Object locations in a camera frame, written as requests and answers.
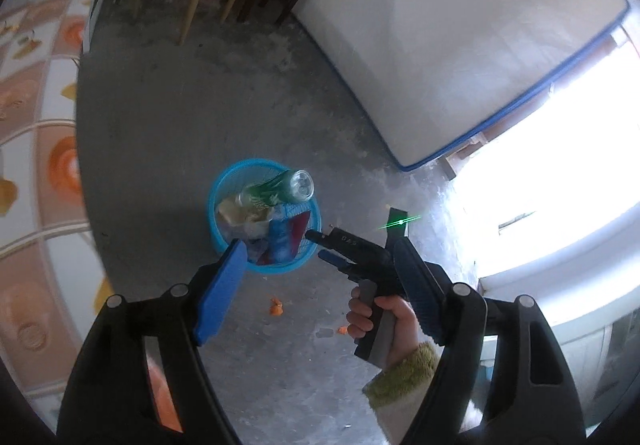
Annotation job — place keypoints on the clear bottle with green label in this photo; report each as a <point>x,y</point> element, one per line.
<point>280,187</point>

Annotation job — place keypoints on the red snack bag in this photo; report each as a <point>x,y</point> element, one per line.
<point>299,230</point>

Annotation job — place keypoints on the blue snack bag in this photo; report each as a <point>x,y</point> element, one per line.
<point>280,240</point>

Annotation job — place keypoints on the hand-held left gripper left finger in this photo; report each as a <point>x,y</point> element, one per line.
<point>220,290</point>

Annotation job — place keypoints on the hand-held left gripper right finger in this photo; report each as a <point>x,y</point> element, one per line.
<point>420,290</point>

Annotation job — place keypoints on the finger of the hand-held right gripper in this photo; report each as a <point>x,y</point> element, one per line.
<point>325,240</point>
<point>335,261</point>

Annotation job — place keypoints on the person's right hand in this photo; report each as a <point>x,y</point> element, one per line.
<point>402,325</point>

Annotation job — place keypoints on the beige paper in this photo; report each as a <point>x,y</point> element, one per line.
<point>230,210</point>

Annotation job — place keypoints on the white mattress with blue edge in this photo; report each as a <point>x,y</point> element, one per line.
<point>450,25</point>

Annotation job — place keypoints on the blue plastic waste basket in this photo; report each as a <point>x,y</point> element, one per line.
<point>295,261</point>

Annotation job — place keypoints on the table with patterned tablecloth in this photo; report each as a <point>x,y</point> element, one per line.
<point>50,100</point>

